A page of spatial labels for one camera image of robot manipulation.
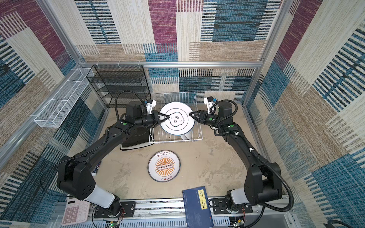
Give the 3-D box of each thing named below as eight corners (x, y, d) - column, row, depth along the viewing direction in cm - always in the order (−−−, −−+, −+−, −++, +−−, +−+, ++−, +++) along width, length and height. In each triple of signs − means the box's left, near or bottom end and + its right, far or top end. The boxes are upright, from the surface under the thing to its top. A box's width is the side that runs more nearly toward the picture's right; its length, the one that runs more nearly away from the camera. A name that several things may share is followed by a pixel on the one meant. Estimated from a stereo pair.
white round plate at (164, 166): (145, 182, 84) (145, 181, 82) (150, 151, 96) (150, 150, 94) (180, 182, 84) (180, 181, 82) (180, 151, 96) (180, 150, 94)
